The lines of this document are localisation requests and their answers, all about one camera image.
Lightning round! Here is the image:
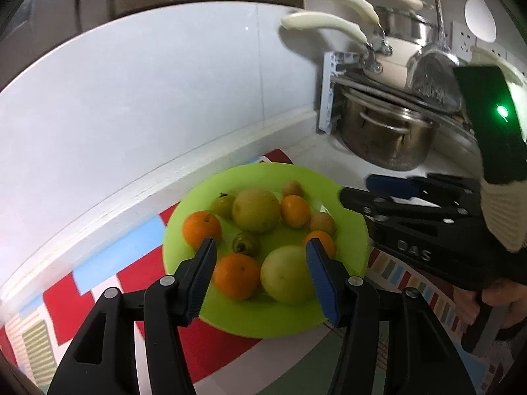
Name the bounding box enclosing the orange with stem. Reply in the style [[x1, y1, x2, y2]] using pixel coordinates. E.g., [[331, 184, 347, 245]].
[[183, 211, 222, 251]]

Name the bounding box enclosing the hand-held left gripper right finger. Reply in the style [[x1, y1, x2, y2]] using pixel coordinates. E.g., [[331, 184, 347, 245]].
[[306, 239, 474, 395]]

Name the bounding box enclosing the green persimmon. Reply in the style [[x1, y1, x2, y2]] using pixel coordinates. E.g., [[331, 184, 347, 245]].
[[232, 231, 261, 256]]

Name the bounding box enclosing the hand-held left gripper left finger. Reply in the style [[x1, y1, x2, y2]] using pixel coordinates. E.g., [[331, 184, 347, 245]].
[[47, 237, 217, 395]]

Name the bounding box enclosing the green apple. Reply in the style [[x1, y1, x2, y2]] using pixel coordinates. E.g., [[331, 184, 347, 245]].
[[232, 188, 281, 233]]

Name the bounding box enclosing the steel pot with lid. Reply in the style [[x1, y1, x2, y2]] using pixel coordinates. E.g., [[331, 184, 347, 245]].
[[376, 0, 441, 48]]

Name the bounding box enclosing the green plate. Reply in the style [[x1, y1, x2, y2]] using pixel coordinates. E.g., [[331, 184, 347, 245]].
[[162, 163, 369, 339]]

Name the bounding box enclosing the person's right hand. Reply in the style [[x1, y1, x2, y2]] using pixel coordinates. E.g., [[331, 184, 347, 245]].
[[481, 277, 527, 340]]

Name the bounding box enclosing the white plastic rack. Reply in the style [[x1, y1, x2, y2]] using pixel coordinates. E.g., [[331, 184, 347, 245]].
[[317, 51, 371, 134]]

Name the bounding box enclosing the white wall socket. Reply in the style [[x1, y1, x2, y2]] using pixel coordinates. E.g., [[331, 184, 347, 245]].
[[451, 20, 527, 66]]

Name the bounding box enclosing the large orange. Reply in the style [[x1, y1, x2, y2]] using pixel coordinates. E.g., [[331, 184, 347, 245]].
[[213, 254, 261, 301]]

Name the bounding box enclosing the colourful patterned mat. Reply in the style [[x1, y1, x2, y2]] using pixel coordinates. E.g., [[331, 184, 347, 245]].
[[0, 150, 527, 395]]

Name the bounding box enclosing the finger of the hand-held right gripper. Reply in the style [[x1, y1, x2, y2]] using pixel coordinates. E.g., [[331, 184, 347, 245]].
[[366, 174, 481, 210], [340, 187, 471, 225]]

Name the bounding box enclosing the metal spatula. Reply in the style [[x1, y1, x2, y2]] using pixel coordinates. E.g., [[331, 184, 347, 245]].
[[412, 0, 464, 114]]

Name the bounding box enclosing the large yellow-green apple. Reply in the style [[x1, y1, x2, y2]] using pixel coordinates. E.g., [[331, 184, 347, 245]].
[[260, 246, 318, 306]]

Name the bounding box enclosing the person's right forearm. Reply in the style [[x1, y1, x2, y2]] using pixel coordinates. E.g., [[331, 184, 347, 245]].
[[480, 177, 527, 253]]

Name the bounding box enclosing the large steel pot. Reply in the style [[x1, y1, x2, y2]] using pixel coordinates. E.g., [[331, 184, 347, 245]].
[[338, 91, 439, 171]]

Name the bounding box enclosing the small green fruit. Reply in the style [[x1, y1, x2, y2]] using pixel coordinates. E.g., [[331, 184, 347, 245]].
[[211, 193, 236, 220]]

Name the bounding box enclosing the steel dish shelf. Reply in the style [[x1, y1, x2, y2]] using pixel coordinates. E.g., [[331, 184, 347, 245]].
[[331, 72, 482, 141]]

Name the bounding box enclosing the white spoon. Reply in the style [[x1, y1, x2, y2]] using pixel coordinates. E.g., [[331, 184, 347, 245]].
[[464, 0, 497, 44]]

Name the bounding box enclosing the small orange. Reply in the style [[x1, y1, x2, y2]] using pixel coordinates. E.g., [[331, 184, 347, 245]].
[[305, 230, 336, 258]]

